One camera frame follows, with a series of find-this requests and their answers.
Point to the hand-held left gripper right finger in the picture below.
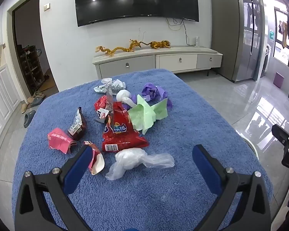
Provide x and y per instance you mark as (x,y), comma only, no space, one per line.
(207,170)

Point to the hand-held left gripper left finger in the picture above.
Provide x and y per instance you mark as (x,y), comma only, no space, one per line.
(78,170)

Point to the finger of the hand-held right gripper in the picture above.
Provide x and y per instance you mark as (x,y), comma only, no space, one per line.
(283,134)

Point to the pink and white wrapper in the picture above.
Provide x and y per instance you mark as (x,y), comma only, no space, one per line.
(97,161)

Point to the dark maroon snack packet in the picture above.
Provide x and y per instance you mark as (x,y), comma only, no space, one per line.
(77,127)

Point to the clear plastic bag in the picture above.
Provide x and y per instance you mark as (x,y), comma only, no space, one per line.
(132,161)

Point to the large red snack bag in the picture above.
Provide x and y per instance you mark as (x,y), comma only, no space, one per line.
(121,134)

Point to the small red wrapper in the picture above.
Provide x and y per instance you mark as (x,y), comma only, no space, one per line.
(101,104)

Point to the green paper sheet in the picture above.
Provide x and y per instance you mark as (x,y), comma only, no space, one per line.
(142,115)

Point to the white tissue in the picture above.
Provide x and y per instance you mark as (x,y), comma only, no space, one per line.
(124,96)

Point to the white plastic wrapper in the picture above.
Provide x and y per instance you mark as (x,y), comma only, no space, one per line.
(102,85)

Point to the silver printed wrapper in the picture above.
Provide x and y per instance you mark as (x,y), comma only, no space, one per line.
(118,85)

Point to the purple plastic bag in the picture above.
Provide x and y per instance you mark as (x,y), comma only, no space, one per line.
(151,91)

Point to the purple stool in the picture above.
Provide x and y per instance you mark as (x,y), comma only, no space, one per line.
(278,80)

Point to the blue fleece blanket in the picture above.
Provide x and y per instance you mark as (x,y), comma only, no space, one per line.
(147,202)

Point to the grey slipper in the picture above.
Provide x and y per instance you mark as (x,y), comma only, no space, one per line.
(29,118)

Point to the white washing machine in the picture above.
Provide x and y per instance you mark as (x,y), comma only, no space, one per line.
(266,60)

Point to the brown slippers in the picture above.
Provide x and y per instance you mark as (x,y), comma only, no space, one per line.
(36,99)

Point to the tan slipper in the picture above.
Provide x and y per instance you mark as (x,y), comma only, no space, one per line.
(24,107)

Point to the white floor cabinet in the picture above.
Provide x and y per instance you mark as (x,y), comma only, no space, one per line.
(1,101)

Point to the dark shoe rack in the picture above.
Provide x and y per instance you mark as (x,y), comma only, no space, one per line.
(31,67)

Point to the white television cabinet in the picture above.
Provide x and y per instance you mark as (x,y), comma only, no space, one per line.
(175,61)

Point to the grey refrigerator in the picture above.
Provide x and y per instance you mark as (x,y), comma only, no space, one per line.
(231,28)

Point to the golden dragon figurine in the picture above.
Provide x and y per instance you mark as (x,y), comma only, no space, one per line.
(115,50)

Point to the white power strip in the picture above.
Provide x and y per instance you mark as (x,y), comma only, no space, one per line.
(196,41)

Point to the golden tiger figurine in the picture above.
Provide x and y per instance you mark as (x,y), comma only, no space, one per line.
(160,44)

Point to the white wall switch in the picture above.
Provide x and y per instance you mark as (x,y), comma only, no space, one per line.
(46,6)

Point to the black wall television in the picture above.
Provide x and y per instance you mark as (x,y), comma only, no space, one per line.
(134,2)

